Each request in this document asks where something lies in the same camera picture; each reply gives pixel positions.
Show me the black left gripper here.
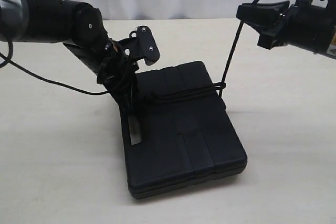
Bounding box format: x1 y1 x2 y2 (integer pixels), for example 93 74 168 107
97 37 142 145

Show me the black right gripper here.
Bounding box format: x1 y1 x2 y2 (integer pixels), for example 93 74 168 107
236 0 312 50

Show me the black plastic carrying case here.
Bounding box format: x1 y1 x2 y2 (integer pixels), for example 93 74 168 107
120 61 247 199

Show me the black braided rope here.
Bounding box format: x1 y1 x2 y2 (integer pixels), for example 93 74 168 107
146 0 287 104

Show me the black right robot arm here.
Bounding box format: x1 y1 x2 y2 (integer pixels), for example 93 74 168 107
236 0 335 59

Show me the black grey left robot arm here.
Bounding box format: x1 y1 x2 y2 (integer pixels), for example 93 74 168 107
1 0 138 145

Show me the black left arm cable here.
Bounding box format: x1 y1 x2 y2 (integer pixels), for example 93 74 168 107
0 0 116 96

